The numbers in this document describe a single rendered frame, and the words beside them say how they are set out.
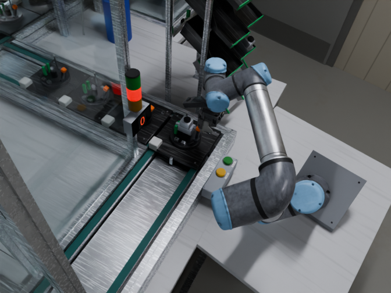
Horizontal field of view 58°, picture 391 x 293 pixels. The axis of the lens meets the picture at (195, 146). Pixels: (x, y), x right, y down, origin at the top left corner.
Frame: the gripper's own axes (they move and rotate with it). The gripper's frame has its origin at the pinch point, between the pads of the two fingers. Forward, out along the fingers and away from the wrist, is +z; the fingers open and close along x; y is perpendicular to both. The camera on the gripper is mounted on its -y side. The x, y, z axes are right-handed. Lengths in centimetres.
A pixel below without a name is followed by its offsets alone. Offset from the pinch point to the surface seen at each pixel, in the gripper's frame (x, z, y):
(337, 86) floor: 209, 107, 51
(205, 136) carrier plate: 5.3, 10.0, 0.1
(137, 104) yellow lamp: -20.6, -22.3, -17.0
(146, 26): 79, 21, -80
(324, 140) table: 44, 21, 49
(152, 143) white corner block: -11.5, 8.0, -17.2
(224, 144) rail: 6.6, 11.0, 9.2
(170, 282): -55, 21, 17
